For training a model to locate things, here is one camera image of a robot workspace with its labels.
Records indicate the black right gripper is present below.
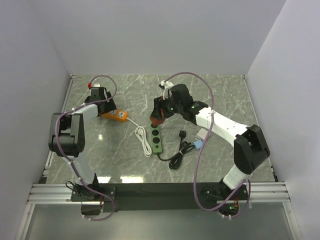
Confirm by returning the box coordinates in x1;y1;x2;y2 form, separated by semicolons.
150;92;183;122

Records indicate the red koi cube adapter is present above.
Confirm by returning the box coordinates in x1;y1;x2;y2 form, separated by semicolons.
150;116;166;127

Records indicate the orange power strip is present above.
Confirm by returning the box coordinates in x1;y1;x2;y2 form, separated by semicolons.
101;109;128;123

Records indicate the blue charger plug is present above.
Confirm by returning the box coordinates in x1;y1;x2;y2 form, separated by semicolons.
193;139;203;150

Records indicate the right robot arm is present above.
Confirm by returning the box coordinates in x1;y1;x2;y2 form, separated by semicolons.
150;81;270;200

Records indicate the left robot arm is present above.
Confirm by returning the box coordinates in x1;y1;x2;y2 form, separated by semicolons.
48;86;116;201

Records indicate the white charger plug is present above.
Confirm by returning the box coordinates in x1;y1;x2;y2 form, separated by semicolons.
195;128;208;141

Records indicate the green power strip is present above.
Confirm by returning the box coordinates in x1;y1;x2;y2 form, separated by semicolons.
149;115;163;155

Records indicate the black base bar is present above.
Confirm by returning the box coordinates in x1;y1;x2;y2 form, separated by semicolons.
70;182;249;216

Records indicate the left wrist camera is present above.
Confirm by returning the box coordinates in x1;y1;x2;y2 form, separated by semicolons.
87;82;101;90

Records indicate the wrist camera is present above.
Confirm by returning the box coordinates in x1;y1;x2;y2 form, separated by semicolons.
87;82;101;90
158;80;174;99

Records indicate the white power cable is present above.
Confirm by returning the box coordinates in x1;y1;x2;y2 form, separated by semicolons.
127;118;153;158

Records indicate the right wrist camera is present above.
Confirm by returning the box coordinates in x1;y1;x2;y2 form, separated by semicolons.
158;80;174;99

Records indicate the black power cable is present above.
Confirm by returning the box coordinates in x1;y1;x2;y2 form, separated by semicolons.
156;130;196;171

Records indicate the aluminium frame rail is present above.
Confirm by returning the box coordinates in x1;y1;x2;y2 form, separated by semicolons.
27;182;291;204

